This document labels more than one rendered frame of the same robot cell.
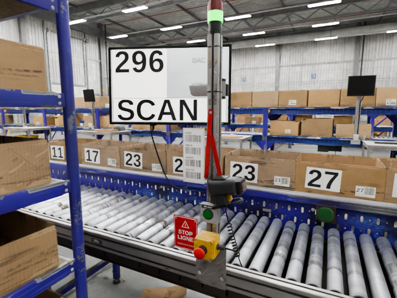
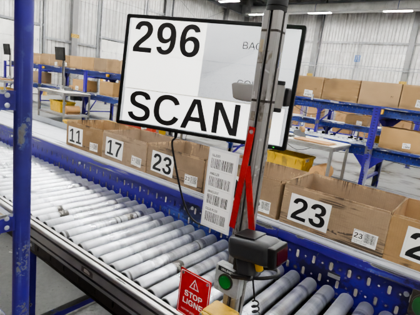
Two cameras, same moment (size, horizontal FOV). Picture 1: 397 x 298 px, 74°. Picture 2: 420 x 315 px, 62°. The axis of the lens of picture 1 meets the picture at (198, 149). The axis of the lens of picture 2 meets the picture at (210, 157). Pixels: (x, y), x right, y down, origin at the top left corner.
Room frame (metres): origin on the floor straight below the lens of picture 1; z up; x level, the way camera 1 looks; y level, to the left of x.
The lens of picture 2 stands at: (0.13, -0.10, 1.39)
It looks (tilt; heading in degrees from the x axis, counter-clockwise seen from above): 12 degrees down; 11
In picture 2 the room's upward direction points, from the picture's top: 7 degrees clockwise
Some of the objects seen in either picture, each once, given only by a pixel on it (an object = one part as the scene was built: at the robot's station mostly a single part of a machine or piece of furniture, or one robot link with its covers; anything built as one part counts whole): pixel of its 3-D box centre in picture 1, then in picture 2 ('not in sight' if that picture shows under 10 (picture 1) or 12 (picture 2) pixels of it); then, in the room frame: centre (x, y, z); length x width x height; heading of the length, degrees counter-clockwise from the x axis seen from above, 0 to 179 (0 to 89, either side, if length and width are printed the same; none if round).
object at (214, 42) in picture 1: (213, 167); (245, 213); (0.91, -0.05, 1.11); 0.12 x 0.05 x 0.88; 64
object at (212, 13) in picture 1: (215, 12); not in sight; (0.91, -0.05, 1.62); 0.05 x 0.05 x 0.06
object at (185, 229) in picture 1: (192, 234); (202, 302); (0.92, 0.02, 0.85); 0.16 x 0.01 x 0.13; 64
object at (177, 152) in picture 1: (202, 161); (255, 183); (1.73, -0.03, 0.97); 0.39 x 0.29 x 0.17; 63
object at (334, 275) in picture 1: (334, 258); not in sight; (0.97, -0.54, 0.72); 0.52 x 0.05 x 0.05; 154
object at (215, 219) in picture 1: (209, 213); (229, 279); (0.88, -0.04, 0.95); 0.07 x 0.03 x 0.07; 64
